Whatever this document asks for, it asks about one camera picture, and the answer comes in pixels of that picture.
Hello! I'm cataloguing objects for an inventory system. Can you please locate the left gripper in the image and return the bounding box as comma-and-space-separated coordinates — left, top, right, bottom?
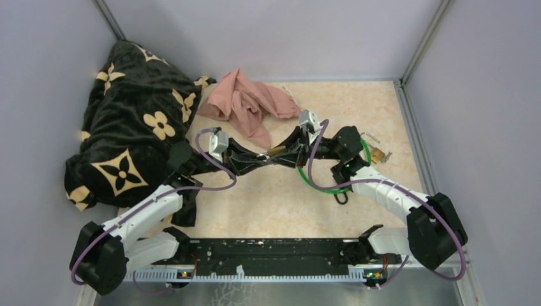
190, 138, 268, 181

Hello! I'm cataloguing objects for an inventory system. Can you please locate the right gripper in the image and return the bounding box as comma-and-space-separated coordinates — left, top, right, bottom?
267, 126, 344, 168

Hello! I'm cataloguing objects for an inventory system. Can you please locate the brass padlock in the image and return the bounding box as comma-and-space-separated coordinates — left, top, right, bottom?
257, 145, 287, 159
360, 132, 392, 164

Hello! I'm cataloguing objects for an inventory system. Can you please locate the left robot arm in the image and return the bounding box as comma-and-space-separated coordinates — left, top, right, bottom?
70, 135, 271, 295

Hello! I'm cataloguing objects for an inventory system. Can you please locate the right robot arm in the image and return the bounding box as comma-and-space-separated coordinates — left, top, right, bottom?
267, 126, 468, 272

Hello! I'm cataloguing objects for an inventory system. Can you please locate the pink cloth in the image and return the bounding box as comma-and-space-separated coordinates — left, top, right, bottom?
198, 69, 301, 149

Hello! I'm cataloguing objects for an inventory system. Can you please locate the black floral blanket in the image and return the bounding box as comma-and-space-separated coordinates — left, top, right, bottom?
64, 40, 214, 211

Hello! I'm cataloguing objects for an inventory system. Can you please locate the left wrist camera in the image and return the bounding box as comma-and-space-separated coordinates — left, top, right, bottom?
208, 128, 229, 163

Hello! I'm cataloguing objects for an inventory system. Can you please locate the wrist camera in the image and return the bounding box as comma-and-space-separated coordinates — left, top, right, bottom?
208, 128, 229, 163
299, 110, 321, 135

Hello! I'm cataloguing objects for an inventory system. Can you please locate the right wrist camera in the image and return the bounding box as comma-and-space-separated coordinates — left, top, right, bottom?
299, 110, 321, 135

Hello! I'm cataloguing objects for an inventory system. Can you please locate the green cable lock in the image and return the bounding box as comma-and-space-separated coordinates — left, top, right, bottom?
297, 133, 372, 194

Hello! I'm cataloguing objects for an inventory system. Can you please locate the brass padlock on cable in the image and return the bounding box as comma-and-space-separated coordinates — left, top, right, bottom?
360, 132, 392, 164

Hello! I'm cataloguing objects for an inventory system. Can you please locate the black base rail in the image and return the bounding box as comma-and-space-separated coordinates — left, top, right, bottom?
162, 238, 385, 277

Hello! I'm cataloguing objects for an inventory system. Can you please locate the aluminium frame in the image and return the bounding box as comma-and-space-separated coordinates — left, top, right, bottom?
76, 0, 487, 306

